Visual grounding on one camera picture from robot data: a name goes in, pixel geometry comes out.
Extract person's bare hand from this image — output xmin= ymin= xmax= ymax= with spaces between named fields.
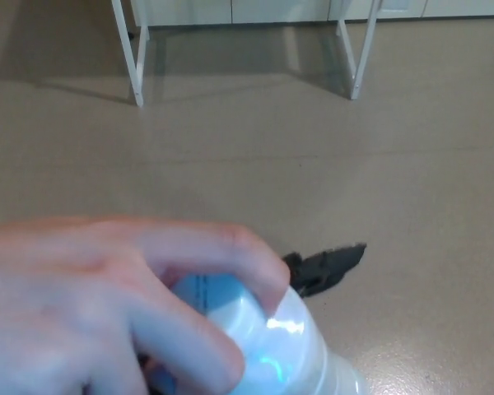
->
xmin=0 ymin=216 xmax=292 ymax=395

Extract white metal table leg frame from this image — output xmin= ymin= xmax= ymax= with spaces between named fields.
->
xmin=336 ymin=0 xmax=383 ymax=101
xmin=110 ymin=0 xmax=151 ymax=108

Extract clear bottle with blue cap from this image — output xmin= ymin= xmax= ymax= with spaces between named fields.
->
xmin=147 ymin=272 xmax=379 ymax=395

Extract white cabinet row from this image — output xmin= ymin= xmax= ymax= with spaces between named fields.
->
xmin=129 ymin=0 xmax=494 ymax=27

